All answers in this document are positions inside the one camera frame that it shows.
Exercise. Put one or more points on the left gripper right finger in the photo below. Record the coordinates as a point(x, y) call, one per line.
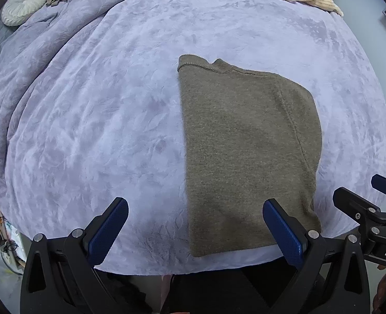
point(331, 273)

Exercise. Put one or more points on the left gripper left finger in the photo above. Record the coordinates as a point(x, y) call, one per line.
point(59, 275)

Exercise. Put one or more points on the olive brown knit sweater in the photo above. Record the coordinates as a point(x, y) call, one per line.
point(249, 136)

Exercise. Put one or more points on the lavender plush bed blanket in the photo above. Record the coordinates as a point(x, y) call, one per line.
point(89, 111)

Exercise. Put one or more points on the round white pleated cushion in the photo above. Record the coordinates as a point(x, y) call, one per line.
point(17, 12)

